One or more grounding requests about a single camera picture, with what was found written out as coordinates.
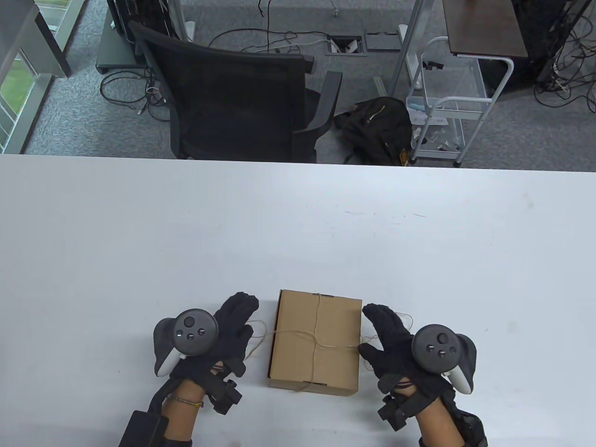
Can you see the person's right hand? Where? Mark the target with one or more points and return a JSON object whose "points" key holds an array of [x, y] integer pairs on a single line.
{"points": [[391, 335]]}

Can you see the person's left hand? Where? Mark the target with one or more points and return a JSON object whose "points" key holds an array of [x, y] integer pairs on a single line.
{"points": [[233, 326]]}

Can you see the brown cardboard box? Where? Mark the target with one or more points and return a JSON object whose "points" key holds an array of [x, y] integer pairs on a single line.
{"points": [[316, 344]]}

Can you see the person's right forearm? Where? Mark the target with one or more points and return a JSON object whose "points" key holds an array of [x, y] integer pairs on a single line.
{"points": [[440, 426]]}

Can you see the person's left forearm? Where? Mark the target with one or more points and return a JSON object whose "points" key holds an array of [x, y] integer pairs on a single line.
{"points": [[184, 419]]}

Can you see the open floor outlet box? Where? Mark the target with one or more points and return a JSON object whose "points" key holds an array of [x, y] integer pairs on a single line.
{"points": [[344, 45]]}

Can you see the grey handheld controller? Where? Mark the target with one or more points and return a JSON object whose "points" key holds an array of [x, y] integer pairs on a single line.
{"points": [[437, 347], [193, 330]]}

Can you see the black backpack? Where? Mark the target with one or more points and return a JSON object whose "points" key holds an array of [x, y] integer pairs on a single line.
{"points": [[377, 125]]}

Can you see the black mesh office chair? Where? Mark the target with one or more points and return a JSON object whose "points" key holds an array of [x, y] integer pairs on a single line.
{"points": [[233, 102]]}

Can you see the light blue cloth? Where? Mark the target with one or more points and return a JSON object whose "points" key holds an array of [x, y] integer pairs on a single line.
{"points": [[416, 107]]}

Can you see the small black clamp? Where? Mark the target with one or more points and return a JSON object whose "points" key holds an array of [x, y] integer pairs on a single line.
{"points": [[433, 66]]}

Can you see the grey metal desk leg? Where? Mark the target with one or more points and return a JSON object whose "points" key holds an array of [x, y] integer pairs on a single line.
{"points": [[404, 51]]}

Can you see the grey floor cover plate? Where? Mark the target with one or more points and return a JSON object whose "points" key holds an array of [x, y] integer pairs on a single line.
{"points": [[382, 42]]}

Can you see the grey base platform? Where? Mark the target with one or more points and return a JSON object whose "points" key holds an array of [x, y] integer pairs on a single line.
{"points": [[114, 51]]}

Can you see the dark brown desk top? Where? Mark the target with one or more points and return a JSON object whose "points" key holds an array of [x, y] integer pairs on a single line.
{"points": [[484, 28]]}

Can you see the black equipment rack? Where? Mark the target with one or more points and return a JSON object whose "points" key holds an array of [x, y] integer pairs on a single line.
{"points": [[135, 14], [535, 28]]}

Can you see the grey pillar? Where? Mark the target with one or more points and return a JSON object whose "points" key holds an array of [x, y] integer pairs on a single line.
{"points": [[37, 42]]}

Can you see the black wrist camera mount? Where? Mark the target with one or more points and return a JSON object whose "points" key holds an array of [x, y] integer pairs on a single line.
{"points": [[226, 396], [396, 414]]}

